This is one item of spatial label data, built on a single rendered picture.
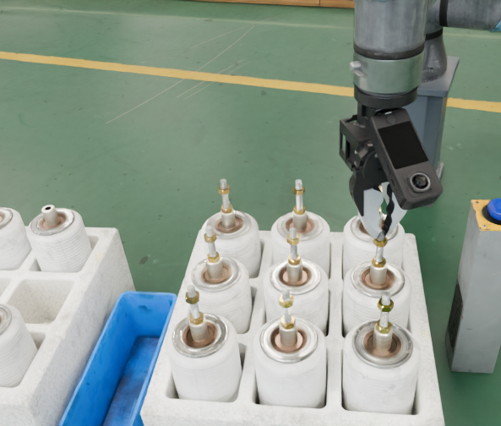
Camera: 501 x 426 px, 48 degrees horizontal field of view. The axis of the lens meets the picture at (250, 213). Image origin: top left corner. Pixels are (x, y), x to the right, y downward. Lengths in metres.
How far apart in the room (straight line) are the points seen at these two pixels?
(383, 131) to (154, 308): 0.58
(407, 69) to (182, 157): 1.08
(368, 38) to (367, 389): 0.42
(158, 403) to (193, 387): 0.06
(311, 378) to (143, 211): 0.81
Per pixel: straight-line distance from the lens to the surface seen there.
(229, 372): 0.77
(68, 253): 1.02
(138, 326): 1.10
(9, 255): 1.09
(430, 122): 1.30
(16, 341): 0.87
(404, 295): 0.81
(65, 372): 0.95
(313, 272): 0.83
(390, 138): 0.65
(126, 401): 1.04
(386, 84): 0.63
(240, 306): 0.84
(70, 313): 0.95
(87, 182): 1.61
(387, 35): 0.61
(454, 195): 1.45
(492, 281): 0.90
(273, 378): 0.74
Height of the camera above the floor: 0.82
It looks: 37 degrees down
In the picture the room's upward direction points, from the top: 6 degrees counter-clockwise
